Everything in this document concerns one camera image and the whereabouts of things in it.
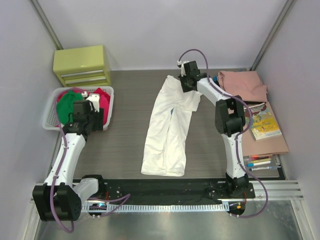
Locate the white printed t shirt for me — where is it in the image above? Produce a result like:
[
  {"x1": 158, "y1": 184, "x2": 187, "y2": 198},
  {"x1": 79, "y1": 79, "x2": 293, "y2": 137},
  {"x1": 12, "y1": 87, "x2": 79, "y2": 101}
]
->
[{"x1": 140, "y1": 75, "x2": 201, "y2": 177}]

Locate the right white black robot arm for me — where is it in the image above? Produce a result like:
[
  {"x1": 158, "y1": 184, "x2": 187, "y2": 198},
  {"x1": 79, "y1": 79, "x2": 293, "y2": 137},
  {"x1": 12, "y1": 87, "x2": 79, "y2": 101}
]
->
[{"x1": 177, "y1": 61, "x2": 249, "y2": 197}]

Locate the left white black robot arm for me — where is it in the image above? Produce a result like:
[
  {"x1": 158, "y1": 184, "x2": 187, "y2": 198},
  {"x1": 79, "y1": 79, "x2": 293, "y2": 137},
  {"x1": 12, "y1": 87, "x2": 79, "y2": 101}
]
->
[{"x1": 32, "y1": 99, "x2": 106, "y2": 222}]

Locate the green t shirt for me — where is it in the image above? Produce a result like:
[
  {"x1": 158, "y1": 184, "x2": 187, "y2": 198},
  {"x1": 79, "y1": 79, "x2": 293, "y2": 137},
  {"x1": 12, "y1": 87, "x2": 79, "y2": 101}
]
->
[{"x1": 56, "y1": 90, "x2": 84, "y2": 125}]

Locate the black folded t shirt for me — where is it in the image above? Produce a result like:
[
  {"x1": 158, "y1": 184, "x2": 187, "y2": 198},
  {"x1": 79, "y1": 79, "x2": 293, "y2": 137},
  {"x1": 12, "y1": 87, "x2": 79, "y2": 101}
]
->
[{"x1": 213, "y1": 76, "x2": 264, "y2": 105}]

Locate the red t shirt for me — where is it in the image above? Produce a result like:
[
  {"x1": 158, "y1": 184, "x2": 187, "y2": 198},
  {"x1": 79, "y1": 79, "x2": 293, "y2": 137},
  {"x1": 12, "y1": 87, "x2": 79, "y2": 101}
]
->
[{"x1": 57, "y1": 87, "x2": 111, "y2": 125}]

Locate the white plastic basket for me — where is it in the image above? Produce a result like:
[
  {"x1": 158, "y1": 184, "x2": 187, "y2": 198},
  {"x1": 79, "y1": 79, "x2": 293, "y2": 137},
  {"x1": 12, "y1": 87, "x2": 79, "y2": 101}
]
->
[{"x1": 42, "y1": 86, "x2": 114, "y2": 131}]

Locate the yellow-green drawer box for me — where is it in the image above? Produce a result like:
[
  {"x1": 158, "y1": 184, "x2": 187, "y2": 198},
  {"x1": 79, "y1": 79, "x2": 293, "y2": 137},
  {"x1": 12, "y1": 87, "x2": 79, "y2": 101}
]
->
[{"x1": 53, "y1": 45, "x2": 111, "y2": 87}]

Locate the pink folded t shirt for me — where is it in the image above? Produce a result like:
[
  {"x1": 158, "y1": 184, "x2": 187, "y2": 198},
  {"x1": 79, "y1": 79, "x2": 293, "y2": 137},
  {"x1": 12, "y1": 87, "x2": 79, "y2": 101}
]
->
[{"x1": 217, "y1": 71, "x2": 268, "y2": 102}]

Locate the yellow picture book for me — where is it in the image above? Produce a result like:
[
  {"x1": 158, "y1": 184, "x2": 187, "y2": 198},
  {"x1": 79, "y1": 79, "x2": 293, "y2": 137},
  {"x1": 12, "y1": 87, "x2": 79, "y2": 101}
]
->
[{"x1": 249, "y1": 102, "x2": 282, "y2": 141}]

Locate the red marker pen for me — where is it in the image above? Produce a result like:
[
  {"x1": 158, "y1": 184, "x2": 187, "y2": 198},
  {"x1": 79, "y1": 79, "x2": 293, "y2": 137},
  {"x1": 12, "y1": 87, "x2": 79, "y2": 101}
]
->
[{"x1": 244, "y1": 155, "x2": 272, "y2": 161}]

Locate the yellow marker pen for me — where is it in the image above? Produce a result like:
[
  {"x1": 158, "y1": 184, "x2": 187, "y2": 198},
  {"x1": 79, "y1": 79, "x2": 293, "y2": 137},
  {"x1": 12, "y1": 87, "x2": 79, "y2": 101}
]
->
[{"x1": 248, "y1": 158, "x2": 271, "y2": 164}]

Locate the brown cardboard sheet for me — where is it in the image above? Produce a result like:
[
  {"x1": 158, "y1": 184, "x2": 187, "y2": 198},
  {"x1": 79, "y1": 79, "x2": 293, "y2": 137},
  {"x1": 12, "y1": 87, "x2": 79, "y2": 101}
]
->
[{"x1": 242, "y1": 109, "x2": 289, "y2": 156}]

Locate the dark blue marker pen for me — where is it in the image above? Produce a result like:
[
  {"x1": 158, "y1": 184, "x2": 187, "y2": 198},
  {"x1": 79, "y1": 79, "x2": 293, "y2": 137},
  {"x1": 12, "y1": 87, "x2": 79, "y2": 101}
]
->
[{"x1": 249, "y1": 165, "x2": 281, "y2": 172}]

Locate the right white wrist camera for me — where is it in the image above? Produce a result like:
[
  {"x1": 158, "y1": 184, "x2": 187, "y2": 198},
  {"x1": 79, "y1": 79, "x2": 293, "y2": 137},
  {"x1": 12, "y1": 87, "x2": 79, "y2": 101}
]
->
[{"x1": 177, "y1": 60, "x2": 189, "y2": 77}]

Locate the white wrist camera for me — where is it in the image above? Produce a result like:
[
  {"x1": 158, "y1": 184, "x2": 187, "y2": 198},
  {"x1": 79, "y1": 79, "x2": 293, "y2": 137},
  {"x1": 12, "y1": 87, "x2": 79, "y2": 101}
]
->
[
  {"x1": 177, "y1": 60, "x2": 189, "y2": 77},
  {"x1": 81, "y1": 91, "x2": 100, "y2": 112}
]

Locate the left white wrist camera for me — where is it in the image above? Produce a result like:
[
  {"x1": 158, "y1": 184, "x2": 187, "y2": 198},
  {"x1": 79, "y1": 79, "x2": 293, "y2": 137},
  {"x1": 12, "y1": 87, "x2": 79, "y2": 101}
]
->
[{"x1": 81, "y1": 91, "x2": 100, "y2": 112}]

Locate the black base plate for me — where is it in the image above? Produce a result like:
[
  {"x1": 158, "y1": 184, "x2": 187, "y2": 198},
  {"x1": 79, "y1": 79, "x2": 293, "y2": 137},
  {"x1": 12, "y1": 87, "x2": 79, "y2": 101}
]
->
[{"x1": 92, "y1": 178, "x2": 256, "y2": 206}]

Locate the white slotted cable duct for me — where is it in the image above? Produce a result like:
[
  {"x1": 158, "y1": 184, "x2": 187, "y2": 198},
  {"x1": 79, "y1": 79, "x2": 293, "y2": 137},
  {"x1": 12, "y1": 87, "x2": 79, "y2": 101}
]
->
[{"x1": 81, "y1": 202, "x2": 230, "y2": 214}]

